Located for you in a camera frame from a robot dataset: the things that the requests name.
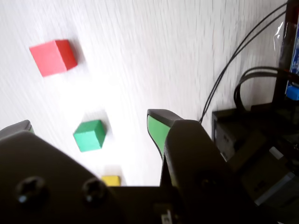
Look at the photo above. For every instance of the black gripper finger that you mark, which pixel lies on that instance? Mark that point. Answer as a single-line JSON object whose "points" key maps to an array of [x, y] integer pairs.
{"points": [[46, 175]]}

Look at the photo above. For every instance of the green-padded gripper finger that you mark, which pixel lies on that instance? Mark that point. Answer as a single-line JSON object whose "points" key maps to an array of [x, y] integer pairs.
{"points": [[191, 158]]}

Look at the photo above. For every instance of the green cube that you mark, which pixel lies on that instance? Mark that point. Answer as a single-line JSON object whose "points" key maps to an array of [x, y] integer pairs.
{"points": [[87, 140]]}

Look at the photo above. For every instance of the yellow cube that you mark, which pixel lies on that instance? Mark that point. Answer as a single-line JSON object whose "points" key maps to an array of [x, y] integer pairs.
{"points": [[111, 181]]}

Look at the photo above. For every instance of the red cube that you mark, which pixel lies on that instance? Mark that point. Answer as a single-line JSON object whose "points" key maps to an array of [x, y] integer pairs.
{"points": [[50, 58]]}

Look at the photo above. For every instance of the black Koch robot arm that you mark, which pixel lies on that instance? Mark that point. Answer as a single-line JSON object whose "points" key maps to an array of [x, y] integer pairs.
{"points": [[233, 140]]}

